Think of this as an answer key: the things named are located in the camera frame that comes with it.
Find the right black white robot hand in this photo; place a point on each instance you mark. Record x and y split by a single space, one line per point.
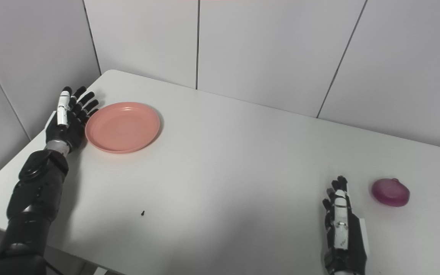
348 240

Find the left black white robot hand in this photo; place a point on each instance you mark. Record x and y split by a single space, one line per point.
69 128

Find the pink round plate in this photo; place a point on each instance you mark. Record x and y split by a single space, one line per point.
122 128

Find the purple red onion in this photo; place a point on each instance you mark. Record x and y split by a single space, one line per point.
391 193

